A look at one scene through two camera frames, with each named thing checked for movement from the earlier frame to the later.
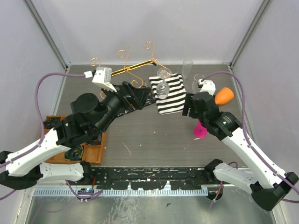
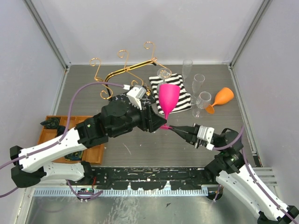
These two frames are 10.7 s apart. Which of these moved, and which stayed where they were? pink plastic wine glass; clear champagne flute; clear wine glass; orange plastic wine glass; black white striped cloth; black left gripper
Moved: pink plastic wine glass; black left gripper
Stayed: clear champagne flute; black white striped cloth; clear wine glass; orange plastic wine glass
